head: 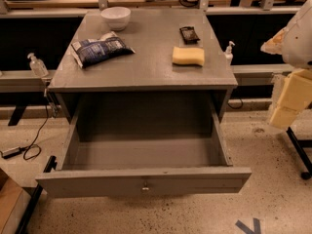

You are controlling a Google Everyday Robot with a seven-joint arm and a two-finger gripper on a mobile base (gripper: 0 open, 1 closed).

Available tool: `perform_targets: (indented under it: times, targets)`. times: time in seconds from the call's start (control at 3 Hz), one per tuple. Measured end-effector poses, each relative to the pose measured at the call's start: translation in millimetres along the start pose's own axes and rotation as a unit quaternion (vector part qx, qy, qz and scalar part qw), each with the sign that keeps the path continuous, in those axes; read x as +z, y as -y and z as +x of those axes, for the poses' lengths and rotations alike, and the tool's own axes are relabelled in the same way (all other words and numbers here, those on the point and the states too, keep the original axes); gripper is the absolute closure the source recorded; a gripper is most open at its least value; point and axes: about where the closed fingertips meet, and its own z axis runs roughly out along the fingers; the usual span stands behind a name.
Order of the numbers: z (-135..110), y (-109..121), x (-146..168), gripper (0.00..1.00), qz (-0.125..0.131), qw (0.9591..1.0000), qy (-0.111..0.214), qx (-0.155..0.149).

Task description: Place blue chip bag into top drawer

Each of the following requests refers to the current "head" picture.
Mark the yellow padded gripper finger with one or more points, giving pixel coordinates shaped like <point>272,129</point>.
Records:
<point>282,117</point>
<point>297,91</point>

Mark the blue chip bag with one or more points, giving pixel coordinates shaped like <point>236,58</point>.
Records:
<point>92,51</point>

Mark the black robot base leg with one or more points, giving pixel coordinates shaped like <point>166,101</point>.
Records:
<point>300,145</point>

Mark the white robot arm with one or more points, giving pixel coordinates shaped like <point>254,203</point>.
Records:
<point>294,44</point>

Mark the grey open top drawer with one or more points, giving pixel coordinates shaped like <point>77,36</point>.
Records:
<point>130,144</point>

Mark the right white pump bottle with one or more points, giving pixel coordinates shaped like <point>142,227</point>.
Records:
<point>228,52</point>

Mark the yellow sponge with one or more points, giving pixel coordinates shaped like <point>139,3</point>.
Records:
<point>188,56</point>

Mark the small black snack packet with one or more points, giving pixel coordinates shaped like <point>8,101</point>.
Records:
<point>189,35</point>

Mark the grey wooden cabinet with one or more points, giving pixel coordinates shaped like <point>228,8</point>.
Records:
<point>153,33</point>

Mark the white ceramic bowl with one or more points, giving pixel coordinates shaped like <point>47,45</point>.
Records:
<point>117,18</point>

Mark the left clear sanitizer bottle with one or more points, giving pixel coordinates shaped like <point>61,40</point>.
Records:
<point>37,66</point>

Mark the brown cardboard box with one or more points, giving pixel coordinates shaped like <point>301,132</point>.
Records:
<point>13,202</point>

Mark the black metal frame bar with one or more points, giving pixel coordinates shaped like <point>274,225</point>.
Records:
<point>51,164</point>

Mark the black power adapter with cable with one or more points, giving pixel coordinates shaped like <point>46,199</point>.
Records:
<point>23,150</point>

